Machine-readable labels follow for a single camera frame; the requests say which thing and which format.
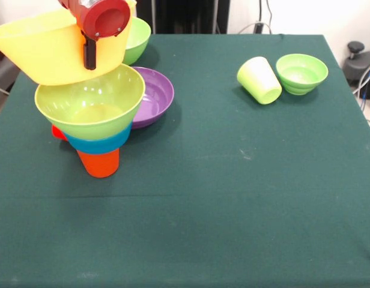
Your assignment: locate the grey cable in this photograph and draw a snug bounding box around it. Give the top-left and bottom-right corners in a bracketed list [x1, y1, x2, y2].
[352, 61, 370, 94]

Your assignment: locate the grey chair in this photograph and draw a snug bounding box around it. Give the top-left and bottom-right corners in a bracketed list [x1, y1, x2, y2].
[0, 55, 22, 94]

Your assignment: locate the blue bowl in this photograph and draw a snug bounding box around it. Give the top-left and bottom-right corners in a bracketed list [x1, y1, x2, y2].
[64, 122, 133, 155]

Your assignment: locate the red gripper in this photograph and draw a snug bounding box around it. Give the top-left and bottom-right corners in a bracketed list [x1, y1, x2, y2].
[57, 0, 131, 70]

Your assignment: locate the purple bowl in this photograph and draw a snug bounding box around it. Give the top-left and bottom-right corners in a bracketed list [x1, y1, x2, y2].
[131, 67, 175, 130]

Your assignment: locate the blue cable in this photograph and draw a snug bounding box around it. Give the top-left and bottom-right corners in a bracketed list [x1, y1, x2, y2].
[360, 70, 370, 112]

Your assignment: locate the small green bowl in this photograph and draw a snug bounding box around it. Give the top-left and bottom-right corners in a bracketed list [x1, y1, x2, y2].
[275, 53, 329, 96]

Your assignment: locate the large light green bowl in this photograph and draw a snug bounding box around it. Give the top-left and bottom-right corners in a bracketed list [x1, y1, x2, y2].
[122, 17, 152, 66]
[34, 63, 146, 140]

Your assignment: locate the red cup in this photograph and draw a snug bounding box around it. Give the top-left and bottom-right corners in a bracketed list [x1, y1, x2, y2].
[51, 124, 68, 142]

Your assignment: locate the dark green tablecloth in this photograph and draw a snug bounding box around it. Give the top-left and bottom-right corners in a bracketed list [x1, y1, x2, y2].
[0, 32, 370, 288]

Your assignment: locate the large yellow bowl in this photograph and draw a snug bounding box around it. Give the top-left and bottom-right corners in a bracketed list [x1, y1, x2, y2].
[0, 8, 133, 86]

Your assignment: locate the yellow-green cup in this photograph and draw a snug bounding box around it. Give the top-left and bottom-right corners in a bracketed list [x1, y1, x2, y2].
[236, 56, 282, 106]

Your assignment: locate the black knobbed stand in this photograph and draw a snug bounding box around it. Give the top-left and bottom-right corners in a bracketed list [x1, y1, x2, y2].
[344, 41, 370, 100]

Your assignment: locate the orange cup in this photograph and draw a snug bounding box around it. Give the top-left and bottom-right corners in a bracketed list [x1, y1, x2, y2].
[76, 148, 121, 179]

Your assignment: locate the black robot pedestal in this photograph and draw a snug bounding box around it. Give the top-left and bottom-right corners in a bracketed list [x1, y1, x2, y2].
[133, 0, 231, 34]

